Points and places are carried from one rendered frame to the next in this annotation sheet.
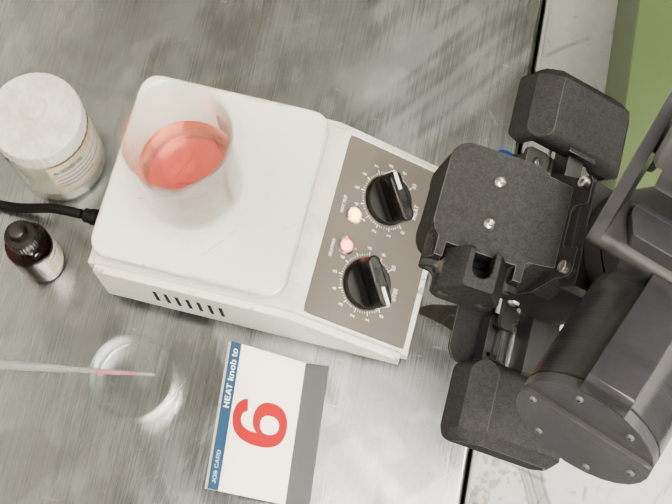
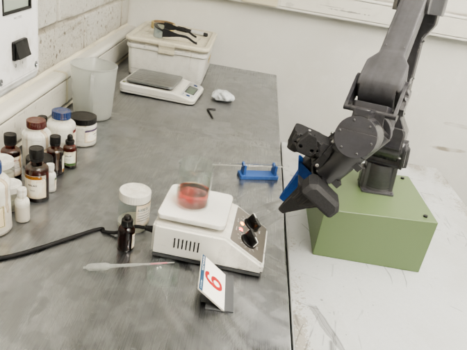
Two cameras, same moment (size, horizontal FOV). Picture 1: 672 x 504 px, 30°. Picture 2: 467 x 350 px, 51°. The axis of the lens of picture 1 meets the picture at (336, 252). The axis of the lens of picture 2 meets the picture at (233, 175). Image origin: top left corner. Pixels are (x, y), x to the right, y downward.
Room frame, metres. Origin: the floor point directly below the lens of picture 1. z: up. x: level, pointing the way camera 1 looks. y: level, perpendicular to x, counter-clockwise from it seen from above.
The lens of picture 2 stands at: (-0.50, 0.22, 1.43)
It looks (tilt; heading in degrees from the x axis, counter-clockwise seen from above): 26 degrees down; 345
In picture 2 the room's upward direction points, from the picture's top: 10 degrees clockwise
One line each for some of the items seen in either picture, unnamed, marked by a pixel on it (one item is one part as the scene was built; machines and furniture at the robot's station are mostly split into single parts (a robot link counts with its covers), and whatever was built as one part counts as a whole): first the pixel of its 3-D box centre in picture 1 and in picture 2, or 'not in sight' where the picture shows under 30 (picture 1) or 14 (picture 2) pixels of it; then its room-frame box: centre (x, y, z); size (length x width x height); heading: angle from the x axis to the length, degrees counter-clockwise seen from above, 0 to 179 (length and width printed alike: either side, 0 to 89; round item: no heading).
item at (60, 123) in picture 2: not in sight; (61, 133); (0.61, 0.34, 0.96); 0.06 x 0.06 x 0.11
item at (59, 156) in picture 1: (49, 139); (133, 208); (0.32, 0.18, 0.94); 0.06 x 0.06 x 0.08
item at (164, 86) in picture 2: not in sight; (163, 85); (1.17, 0.07, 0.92); 0.26 x 0.19 x 0.05; 71
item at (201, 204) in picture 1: (184, 165); (194, 185); (0.26, 0.08, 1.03); 0.07 x 0.06 x 0.08; 167
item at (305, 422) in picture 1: (269, 425); (217, 282); (0.13, 0.05, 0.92); 0.09 x 0.06 x 0.04; 169
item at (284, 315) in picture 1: (259, 217); (208, 228); (0.26, 0.05, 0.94); 0.22 x 0.13 x 0.08; 72
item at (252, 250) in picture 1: (211, 184); (197, 205); (0.26, 0.07, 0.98); 0.12 x 0.12 x 0.01; 72
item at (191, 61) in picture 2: not in sight; (173, 51); (1.48, 0.02, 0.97); 0.37 x 0.31 x 0.14; 166
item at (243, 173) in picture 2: not in sight; (258, 170); (0.56, -0.13, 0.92); 0.10 x 0.03 x 0.04; 94
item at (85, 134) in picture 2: not in sight; (83, 128); (0.70, 0.30, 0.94); 0.07 x 0.07 x 0.07
